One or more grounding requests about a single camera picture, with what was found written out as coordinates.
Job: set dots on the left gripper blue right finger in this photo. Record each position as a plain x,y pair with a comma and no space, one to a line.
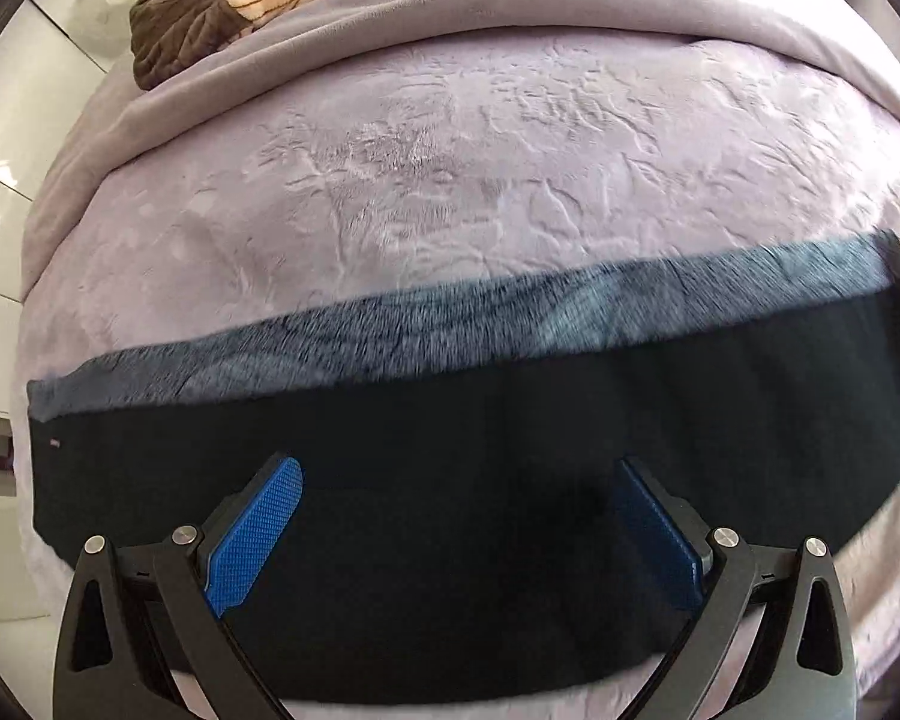
800,664

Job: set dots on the white glossy cabinet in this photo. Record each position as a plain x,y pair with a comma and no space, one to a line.
53,54

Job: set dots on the black pants with grey waistband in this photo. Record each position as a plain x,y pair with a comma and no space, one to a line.
461,535

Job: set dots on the grey bed sheet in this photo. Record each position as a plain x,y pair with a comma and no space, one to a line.
122,121

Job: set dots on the lilac embossed bed blanket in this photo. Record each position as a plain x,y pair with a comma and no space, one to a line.
486,155

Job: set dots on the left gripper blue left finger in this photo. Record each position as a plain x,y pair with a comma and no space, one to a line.
132,610

